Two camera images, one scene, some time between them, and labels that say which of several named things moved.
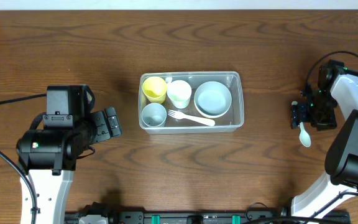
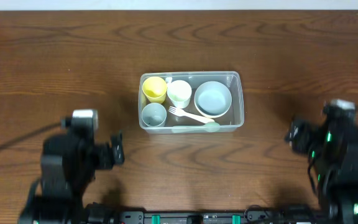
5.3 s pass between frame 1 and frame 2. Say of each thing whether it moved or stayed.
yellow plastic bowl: stayed
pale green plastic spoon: moved
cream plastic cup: stayed
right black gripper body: moved
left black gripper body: moved
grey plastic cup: stayed
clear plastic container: stayed
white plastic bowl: stayed
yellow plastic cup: stayed
